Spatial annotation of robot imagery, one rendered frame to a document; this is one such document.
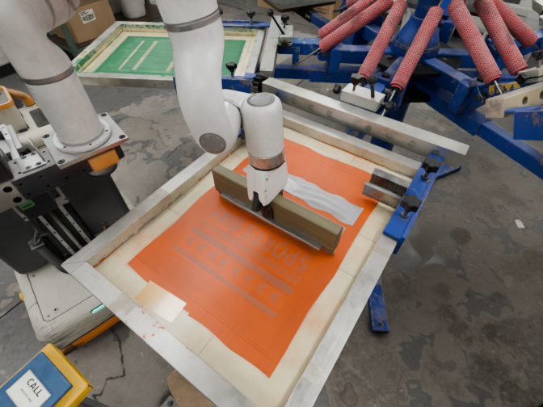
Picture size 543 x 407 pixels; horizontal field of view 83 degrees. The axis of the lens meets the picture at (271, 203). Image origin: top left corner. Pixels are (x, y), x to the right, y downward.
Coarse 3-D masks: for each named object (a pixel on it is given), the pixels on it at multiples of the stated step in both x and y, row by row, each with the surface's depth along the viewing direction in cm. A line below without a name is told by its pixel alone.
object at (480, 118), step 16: (416, 80) 133; (432, 96) 127; (448, 96) 125; (448, 112) 123; (464, 112) 117; (480, 112) 117; (464, 128) 119; (480, 128) 114; (496, 128) 111; (496, 144) 111; (512, 144) 106; (528, 160) 103
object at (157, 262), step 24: (288, 144) 101; (240, 168) 93; (288, 168) 93; (312, 168) 93; (216, 192) 87; (192, 216) 81; (168, 240) 76; (144, 264) 72; (168, 264) 72; (168, 288) 68; (192, 288) 68
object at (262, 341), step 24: (336, 168) 93; (336, 192) 87; (360, 192) 87; (360, 216) 81; (312, 264) 72; (336, 264) 72; (216, 288) 68; (312, 288) 68; (192, 312) 65; (216, 312) 65; (240, 312) 65; (288, 312) 65; (216, 336) 61; (240, 336) 61; (264, 336) 61; (288, 336) 61; (264, 360) 58
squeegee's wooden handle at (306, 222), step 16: (224, 176) 77; (240, 176) 77; (240, 192) 77; (272, 208) 73; (288, 208) 70; (304, 208) 70; (288, 224) 74; (304, 224) 70; (320, 224) 67; (336, 224) 67; (320, 240) 70; (336, 240) 67
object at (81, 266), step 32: (320, 128) 100; (384, 160) 92; (160, 192) 82; (128, 224) 75; (96, 256) 70; (384, 256) 69; (96, 288) 64; (352, 288) 64; (128, 320) 60; (352, 320) 60; (160, 352) 56; (192, 352) 56; (320, 352) 56; (192, 384) 53; (224, 384) 53; (320, 384) 53
